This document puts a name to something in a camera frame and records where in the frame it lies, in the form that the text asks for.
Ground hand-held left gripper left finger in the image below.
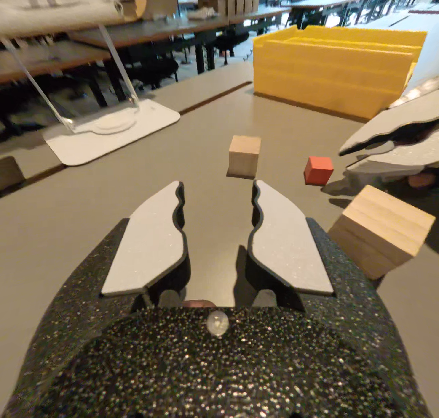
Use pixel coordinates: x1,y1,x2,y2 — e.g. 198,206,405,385
100,180,191,297

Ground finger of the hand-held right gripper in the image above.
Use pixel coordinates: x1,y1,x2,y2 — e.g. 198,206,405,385
345,139,439,185
339,88,439,156

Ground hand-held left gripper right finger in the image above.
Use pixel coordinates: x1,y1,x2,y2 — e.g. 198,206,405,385
246,180,335,297

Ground plain wooden cube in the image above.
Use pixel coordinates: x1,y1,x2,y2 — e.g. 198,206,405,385
226,135,262,179
327,184,437,281

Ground yellow plastic bin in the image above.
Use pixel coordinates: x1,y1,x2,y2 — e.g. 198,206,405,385
253,25,428,120

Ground red wooden cube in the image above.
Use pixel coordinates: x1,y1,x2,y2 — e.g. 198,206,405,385
304,156,334,186

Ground dark-framed desk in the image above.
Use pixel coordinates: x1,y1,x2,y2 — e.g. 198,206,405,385
285,0,374,26

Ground brown wooden block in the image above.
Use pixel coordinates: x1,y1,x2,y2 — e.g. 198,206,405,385
0,156,26,192

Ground black office chair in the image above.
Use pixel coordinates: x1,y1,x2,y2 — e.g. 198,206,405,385
127,41,180,90
214,24,251,66

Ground clear acrylic stand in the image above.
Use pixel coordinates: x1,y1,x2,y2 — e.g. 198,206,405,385
0,24,141,136

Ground long brown desk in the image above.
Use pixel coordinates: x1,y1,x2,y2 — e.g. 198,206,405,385
69,5,292,74

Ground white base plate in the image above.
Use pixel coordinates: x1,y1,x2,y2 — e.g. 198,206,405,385
43,99,181,167

